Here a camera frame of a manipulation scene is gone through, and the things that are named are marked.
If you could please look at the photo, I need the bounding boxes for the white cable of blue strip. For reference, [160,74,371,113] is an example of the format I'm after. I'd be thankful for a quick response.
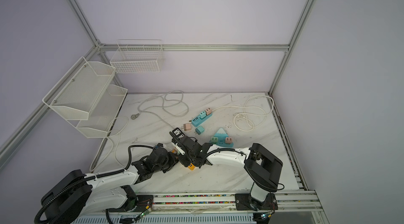
[210,95,275,131]

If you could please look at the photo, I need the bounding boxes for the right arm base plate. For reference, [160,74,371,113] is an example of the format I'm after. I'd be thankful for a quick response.
[235,193,278,211]

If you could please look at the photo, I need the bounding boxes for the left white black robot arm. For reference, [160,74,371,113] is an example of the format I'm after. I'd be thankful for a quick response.
[34,143,178,224]

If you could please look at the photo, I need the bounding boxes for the black power strip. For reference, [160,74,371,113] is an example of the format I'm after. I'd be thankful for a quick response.
[172,128,185,139]

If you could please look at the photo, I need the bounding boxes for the grey cable of black strip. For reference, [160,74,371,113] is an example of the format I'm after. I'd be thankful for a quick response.
[130,90,190,130]

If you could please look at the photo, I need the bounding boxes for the lower white mesh shelf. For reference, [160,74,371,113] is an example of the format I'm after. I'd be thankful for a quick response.
[76,85,127,138]

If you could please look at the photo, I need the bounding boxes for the pink plug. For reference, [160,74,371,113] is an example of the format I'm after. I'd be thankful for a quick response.
[205,108,212,116]
[225,137,233,144]
[183,123,192,131]

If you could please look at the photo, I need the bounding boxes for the white mesh shelf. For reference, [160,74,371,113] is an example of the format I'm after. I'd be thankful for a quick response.
[42,57,116,120]
[76,85,127,138]

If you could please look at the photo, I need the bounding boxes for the pink plug on triangular strip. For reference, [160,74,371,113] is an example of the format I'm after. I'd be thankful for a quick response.
[225,137,233,144]

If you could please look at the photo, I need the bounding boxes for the upper white mesh shelf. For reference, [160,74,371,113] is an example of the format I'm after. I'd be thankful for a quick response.
[42,57,116,120]

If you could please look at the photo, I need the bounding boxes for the aluminium mounting rail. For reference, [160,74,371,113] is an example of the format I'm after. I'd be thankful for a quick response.
[61,190,324,216]

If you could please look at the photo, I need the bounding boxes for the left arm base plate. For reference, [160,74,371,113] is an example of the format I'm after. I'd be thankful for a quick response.
[109,195,154,212]

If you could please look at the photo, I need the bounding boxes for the teal plug on blue strip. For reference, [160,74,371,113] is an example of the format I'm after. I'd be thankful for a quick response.
[199,111,207,119]

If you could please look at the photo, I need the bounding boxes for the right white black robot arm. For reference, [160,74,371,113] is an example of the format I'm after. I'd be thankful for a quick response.
[169,128,283,210]

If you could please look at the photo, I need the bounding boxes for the teal plug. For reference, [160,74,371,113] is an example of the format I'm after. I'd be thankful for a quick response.
[199,111,207,119]
[195,126,205,135]

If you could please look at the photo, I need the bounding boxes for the white wire basket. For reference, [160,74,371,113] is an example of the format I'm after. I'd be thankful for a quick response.
[110,39,165,73]

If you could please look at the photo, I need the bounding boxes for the blue power strip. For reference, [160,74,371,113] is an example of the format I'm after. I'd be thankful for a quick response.
[191,113,213,127]

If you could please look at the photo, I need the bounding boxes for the pink plug on blue strip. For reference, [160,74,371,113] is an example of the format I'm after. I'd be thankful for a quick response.
[205,108,212,116]

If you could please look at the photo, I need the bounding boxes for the teal triangular power strip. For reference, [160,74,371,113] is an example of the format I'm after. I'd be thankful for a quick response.
[209,128,234,148]

